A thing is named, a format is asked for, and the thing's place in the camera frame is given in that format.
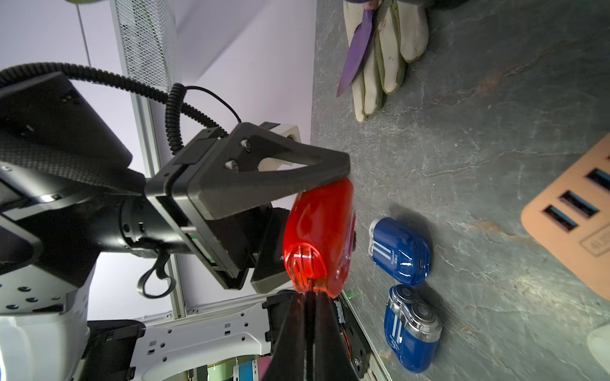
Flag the red electric shaver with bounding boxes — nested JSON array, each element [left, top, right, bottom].
[[283, 178, 356, 298]]

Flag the white power strip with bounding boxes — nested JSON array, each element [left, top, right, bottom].
[[587, 324, 610, 374]]

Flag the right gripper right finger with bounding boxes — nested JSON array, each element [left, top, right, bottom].
[[313, 292, 359, 380]]

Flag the blue electric shaver lower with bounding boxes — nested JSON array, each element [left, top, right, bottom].
[[384, 284, 443, 373]]

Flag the orange power strip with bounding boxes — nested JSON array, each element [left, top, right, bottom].
[[521, 136, 609, 300]]

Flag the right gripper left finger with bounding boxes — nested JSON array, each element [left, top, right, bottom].
[[263, 291, 306, 380]]

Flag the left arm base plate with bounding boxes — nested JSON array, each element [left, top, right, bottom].
[[261, 290, 373, 379]]

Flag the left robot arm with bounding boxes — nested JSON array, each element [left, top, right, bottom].
[[1, 63, 357, 380]]

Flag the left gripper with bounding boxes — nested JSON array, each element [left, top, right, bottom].
[[145, 123, 350, 294]]

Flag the white mesh wall basket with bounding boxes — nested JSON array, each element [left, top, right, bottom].
[[111, 0, 181, 92]]

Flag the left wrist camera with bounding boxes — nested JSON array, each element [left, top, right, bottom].
[[257, 122, 301, 171]]

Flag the blue electric shaver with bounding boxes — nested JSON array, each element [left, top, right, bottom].
[[368, 217, 431, 287], [384, 284, 443, 373]]

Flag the blue electric shaver upper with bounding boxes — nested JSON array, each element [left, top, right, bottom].
[[368, 217, 431, 287]]

